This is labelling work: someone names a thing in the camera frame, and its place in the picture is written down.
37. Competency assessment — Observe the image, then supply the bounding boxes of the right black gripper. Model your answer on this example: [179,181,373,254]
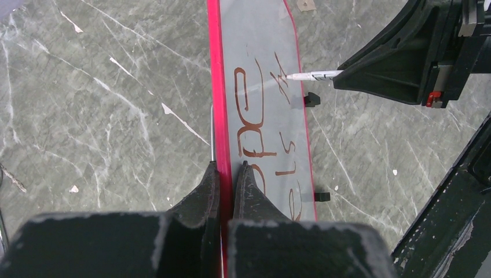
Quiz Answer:
[333,1,490,108]

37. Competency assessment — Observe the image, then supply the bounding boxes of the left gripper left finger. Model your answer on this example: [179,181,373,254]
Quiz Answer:
[1,162,221,277]

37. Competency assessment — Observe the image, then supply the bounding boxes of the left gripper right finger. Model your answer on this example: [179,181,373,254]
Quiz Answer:
[228,162,395,277]

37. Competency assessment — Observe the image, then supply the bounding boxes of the white whiteboard marker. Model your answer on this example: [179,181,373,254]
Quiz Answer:
[286,70,343,81]

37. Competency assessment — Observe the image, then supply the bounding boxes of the red-framed whiteboard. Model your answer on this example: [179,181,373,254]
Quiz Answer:
[207,1,317,277]

